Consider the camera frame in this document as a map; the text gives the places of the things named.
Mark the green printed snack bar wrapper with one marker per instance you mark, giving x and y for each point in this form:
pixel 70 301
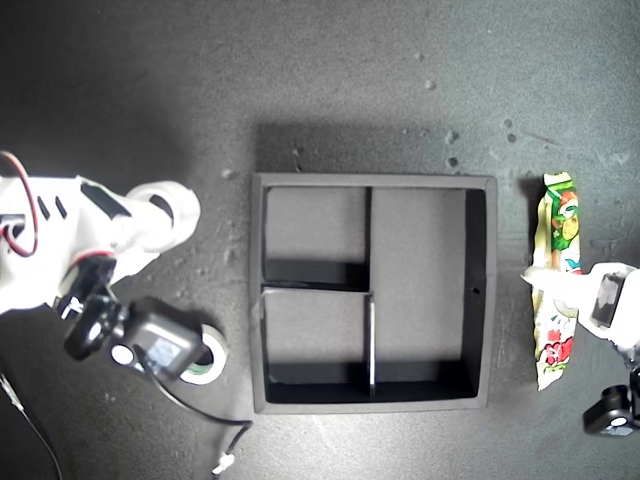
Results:
pixel 562 230

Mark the wide white tape roll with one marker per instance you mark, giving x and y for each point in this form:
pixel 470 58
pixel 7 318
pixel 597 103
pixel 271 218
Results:
pixel 189 210

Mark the white tape roll green core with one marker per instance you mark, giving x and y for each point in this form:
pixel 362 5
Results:
pixel 219 357

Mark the black tray with wells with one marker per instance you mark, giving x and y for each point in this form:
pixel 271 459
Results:
pixel 420 280

